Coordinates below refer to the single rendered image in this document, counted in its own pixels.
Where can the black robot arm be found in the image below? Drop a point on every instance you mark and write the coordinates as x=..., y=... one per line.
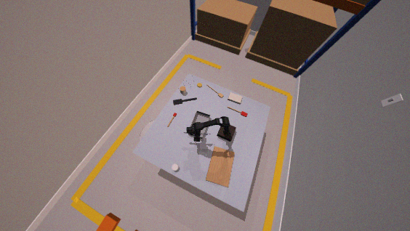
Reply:
x=197, y=126

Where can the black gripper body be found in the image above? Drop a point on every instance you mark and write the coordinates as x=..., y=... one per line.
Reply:
x=197, y=139

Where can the red spatula with wooden handle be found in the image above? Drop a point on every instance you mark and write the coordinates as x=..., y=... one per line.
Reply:
x=242, y=113

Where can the beige flat rectangular board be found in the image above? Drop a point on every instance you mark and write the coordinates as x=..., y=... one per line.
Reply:
x=235, y=98

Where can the light brown wooden board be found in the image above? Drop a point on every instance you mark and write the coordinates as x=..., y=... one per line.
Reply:
x=220, y=166

